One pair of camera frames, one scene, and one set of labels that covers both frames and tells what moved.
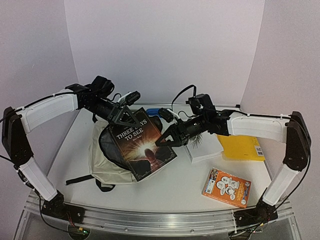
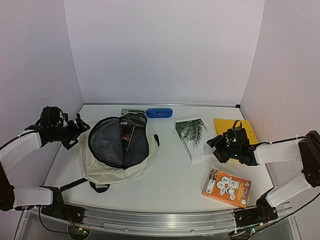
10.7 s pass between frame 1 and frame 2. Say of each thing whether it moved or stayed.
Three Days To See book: moved
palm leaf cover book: stayed
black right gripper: moved
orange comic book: stayed
